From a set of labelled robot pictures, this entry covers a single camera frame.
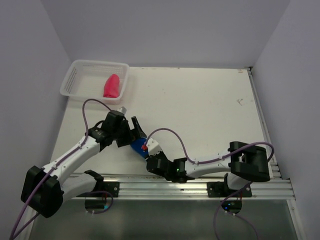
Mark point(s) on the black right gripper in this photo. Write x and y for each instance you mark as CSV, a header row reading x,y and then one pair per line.
x,y
158,153

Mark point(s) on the white plastic basket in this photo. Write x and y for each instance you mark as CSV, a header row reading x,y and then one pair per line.
x,y
86,79

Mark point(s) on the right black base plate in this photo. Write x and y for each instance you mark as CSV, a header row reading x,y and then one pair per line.
x,y
219,189

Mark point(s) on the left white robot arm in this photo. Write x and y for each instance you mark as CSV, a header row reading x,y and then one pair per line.
x,y
46,188

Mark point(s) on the blue microfiber towel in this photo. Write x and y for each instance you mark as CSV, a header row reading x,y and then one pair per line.
x,y
139,146

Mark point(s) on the aluminium mounting rail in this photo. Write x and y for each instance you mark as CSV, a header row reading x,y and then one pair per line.
x,y
156,188

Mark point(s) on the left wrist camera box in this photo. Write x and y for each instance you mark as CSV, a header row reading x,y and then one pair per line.
x,y
122,110

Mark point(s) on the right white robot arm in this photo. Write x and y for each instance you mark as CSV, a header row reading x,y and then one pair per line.
x,y
243,163

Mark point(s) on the pink microfiber towel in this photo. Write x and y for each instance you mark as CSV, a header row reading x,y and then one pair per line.
x,y
111,87

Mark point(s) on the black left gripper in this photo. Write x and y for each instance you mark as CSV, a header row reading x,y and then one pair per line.
x,y
136,132

